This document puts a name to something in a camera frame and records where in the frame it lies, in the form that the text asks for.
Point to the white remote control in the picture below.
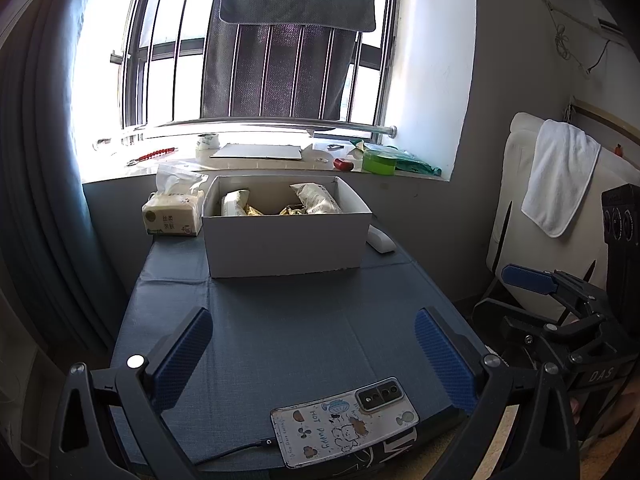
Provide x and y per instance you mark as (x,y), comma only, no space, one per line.
(380,239)

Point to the white lounge chair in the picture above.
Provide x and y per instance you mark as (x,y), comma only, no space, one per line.
(515,210)

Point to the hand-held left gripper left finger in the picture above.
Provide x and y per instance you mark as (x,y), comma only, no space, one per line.
(180,360)

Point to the tissue pack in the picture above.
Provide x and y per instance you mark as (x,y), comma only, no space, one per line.
(172,210)

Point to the small red object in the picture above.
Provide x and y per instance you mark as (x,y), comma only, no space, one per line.
(343,163)

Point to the black white patterned object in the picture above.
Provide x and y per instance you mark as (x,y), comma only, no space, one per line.
(385,452)

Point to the flat cardboard sheet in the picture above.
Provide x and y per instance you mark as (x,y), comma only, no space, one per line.
(257,151)

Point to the crinkled yellow snack packet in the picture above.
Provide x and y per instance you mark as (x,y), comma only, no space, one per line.
(292,210)

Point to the white snack packet orange edge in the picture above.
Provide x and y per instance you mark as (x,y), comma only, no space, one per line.
(235,202)

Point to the tape roll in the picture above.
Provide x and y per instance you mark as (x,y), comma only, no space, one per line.
(207,141)

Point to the white cardboard box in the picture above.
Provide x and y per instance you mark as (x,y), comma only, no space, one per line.
(285,245)

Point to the dark grey towel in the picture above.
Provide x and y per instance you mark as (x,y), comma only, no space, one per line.
(280,50)

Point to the green box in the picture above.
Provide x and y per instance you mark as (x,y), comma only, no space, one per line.
(378,161)

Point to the green plastic bag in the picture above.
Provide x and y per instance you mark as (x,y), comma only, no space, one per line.
(417,166)

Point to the thick metal rail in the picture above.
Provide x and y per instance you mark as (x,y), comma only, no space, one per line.
(275,122)

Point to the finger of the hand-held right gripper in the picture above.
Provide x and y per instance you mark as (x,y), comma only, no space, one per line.
(530,280)
(550,337)

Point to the blue curtain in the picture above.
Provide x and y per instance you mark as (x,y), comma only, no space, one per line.
(40,185)

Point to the smartphone with cartoon case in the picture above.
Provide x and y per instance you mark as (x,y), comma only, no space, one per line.
(340,422)

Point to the metal window grille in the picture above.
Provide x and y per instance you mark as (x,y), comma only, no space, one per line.
(160,60)

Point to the small metal scissors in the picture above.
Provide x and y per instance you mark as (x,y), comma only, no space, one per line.
(336,146)

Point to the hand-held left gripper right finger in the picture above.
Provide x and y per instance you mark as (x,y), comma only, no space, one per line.
(445,365)

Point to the white towel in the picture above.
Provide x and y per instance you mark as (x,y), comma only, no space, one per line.
(560,175)

